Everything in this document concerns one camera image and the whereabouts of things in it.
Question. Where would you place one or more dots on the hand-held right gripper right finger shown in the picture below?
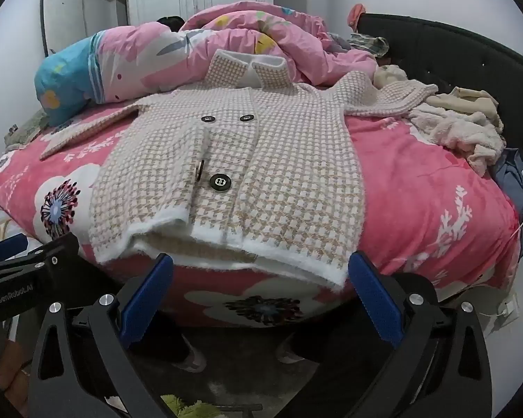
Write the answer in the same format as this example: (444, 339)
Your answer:
(375, 300)

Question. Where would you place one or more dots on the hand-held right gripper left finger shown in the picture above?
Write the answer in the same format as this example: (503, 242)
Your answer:
(146, 300)

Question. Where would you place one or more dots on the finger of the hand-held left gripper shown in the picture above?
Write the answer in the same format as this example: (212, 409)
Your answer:
(8, 246)

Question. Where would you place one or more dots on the beige houndstooth knit coat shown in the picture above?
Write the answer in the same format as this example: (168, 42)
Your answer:
(266, 148)

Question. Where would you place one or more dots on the person's left hand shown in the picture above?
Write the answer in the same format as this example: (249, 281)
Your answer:
(11, 370)

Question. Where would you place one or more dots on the person's left shoe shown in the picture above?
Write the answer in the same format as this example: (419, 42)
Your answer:
(191, 355)

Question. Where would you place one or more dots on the person's shoe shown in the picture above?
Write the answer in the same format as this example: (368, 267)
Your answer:
(292, 350)
(191, 355)

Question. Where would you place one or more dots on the person's right shoe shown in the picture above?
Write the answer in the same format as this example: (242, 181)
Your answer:
(292, 350)

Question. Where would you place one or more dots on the grey-green cloth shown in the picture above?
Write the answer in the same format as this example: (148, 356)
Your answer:
(26, 133)

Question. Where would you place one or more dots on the green fuzzy garment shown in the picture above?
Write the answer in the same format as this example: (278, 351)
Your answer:
(189, 407)

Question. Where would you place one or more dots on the pink floral blanket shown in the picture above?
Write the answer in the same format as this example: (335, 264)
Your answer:
(409, 183)

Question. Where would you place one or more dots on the blue denim garment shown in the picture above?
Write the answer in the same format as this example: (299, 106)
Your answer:
(510, 174)

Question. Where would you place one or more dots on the smooth beige garment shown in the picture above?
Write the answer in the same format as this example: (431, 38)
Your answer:
(466, 100)

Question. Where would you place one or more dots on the white board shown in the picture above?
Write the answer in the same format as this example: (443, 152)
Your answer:
(63, 17)

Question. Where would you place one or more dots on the pink printed quilt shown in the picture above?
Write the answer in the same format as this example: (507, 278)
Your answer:
(157, 61)

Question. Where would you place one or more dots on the plaid cloth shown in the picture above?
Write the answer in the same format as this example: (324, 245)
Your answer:
(370, 43)

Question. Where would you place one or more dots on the black bed headboard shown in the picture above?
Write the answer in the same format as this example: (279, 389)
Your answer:
(462, 56)

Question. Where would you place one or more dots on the grey cloth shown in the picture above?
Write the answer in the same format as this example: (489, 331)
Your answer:
(342, 41)

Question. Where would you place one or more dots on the dark object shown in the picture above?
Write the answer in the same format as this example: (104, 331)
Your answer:
(171, 24)

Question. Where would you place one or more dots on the orange cloth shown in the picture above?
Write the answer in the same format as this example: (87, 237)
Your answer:
(356, 15)

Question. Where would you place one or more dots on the white wall socket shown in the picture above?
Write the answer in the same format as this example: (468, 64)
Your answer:
(510, 305)

